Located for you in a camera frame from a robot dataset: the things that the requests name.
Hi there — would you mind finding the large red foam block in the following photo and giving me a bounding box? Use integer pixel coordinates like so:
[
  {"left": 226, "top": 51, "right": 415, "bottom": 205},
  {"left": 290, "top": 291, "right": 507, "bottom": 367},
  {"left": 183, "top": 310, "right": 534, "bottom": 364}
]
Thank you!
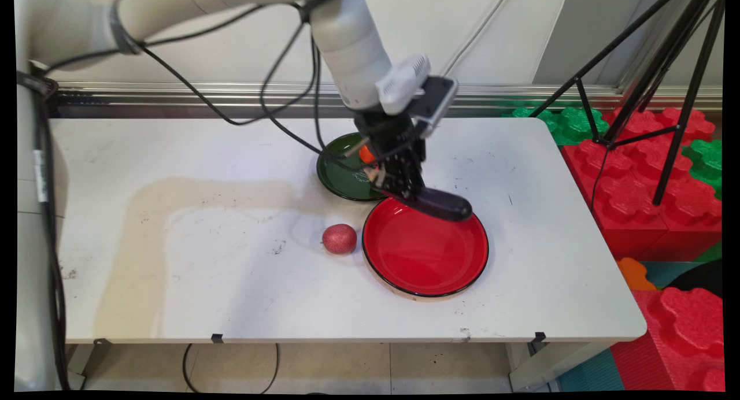
[{"left": 562, "top": 106, "right": 723, "bottom": 262}]

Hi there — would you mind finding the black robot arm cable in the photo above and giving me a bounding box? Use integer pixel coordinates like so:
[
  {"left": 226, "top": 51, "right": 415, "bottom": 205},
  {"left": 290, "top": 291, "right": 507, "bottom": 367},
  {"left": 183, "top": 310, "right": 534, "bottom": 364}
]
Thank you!
[{"left": 35, "top": 4, "right": 371, "bottom": 175}]

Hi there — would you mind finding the green foam block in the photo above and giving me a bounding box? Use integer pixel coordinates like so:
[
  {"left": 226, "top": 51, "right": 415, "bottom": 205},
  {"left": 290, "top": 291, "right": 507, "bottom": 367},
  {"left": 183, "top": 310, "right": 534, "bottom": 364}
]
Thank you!
[
  {"left": 502, "top": 104, "right": 611, "bottom": 147},
  {"left": 681, "top": 139, "right": 723, "bottom": 199}
]

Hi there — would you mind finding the orange foam block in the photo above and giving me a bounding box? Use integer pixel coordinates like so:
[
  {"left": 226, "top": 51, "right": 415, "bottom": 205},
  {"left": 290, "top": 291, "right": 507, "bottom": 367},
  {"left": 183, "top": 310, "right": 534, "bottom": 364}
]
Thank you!
[{"left": 615, "top": 257, "right": 658, "bottom": 292}]

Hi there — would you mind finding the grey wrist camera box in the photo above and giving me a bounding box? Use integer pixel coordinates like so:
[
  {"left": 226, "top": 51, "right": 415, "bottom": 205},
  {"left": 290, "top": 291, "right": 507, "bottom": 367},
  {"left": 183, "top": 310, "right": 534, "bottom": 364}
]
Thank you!
[{"left": 412, "top": 75, "right": 460, "bottom": 139}]

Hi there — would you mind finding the purple eggplant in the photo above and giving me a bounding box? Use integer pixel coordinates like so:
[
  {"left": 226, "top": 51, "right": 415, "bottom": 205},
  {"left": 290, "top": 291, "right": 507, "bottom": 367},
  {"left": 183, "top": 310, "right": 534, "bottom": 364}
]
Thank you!
[{"left": 405, "top": 186, "right": 474, "bottom": 223}]

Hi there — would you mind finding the red round apple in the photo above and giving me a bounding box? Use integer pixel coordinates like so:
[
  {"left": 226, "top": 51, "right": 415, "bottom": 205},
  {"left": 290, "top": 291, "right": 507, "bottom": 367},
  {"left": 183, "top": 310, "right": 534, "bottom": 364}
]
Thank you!
[{"left": 321, "top": 224, "right": 358, "bottom": 255}]

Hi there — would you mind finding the aluminium wall rail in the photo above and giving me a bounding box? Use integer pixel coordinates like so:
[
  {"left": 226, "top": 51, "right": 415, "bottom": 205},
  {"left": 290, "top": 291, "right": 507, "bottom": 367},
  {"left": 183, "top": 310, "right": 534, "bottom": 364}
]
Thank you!
[{"left": 49, "top": 81, "right": 723, "bottom": 118}]

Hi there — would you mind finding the red round plate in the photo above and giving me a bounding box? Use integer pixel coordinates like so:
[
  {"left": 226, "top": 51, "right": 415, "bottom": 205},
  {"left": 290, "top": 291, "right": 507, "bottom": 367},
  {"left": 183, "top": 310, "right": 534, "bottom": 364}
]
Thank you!
[{"left": 362, "top": 195, "right": 490, "bottom": 298}]

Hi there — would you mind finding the black tripod stand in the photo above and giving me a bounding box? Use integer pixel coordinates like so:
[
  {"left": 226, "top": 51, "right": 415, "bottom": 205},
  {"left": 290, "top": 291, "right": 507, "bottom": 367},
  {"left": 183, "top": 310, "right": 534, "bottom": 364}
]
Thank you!
[{"left": 529, "top": 0, "right": 727, "bottom": 207}]

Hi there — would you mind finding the dark green round plate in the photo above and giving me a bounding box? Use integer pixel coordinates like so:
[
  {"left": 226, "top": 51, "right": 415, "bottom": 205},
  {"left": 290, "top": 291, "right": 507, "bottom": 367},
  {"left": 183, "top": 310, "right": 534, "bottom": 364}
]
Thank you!
[{"left": 316, "top": 132, "right": 389, "bottom": 202}]

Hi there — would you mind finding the teal foam floor mat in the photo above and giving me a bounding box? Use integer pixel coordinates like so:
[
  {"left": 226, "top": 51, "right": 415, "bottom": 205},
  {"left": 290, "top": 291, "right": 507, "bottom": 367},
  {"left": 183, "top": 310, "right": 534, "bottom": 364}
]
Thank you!
[{"left": 556, "top": 347, "right": 626, "bottom": 392}]

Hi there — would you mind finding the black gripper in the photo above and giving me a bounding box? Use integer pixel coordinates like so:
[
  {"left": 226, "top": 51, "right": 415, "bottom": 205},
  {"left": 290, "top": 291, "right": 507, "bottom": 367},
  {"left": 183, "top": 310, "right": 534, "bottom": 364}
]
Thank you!
[{"left": 353, "top": 111, "right": 429, "bottom": 200}]

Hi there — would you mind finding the thin black tripod cable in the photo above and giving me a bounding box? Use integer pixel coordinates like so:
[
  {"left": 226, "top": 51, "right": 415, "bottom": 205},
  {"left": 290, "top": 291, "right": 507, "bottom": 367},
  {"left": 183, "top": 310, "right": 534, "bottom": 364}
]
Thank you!
[{"left": 590, "top": 146, "right": 611, "bottom": 213}]

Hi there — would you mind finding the white table leg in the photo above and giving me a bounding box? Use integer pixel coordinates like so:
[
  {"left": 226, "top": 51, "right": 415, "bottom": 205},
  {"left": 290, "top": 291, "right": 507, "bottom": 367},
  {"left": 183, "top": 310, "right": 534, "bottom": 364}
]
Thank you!
[{"left": 508, "top": 341, "right": 615, "bottom": 392}]

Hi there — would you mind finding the black floor cable loop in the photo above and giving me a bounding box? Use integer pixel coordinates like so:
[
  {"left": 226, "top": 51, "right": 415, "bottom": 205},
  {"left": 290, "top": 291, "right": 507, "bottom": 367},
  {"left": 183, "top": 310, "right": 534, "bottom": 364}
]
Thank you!
[{"left": 182, "top": 343, "right": 281, "bottom": 394}]

